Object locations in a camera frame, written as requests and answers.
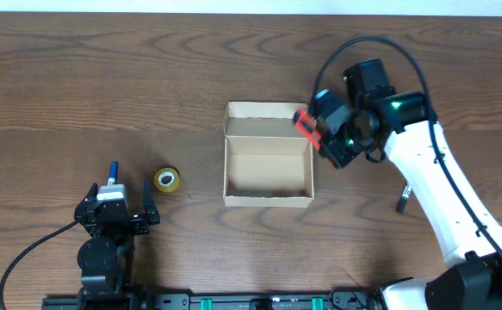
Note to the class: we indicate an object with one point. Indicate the blue capped white marker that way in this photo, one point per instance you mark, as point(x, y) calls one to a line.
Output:
point(113, 173)

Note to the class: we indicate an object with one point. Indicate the red utility knife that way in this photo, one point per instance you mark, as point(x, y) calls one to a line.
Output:
point(306, 126)

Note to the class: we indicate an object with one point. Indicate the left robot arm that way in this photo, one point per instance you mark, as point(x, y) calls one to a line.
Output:
point(106, 259)

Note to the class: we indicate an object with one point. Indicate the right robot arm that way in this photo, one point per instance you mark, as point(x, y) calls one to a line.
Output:
point(470, 239)

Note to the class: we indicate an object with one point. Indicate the cardboard box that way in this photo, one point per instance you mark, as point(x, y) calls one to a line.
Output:
point(268, 163)

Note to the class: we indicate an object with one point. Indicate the yellow tape roll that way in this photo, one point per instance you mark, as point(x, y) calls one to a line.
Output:
point(167, 180)

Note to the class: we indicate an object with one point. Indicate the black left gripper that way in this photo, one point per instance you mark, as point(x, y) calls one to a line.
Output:
point(115, 216)

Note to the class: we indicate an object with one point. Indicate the black marker pen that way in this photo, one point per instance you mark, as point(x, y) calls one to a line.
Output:
point(404, 197)

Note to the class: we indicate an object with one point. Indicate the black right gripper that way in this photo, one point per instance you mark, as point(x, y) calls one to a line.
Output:
point(322, 140)

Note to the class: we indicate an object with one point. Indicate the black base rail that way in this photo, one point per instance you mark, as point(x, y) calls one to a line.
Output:
point(334, 300)

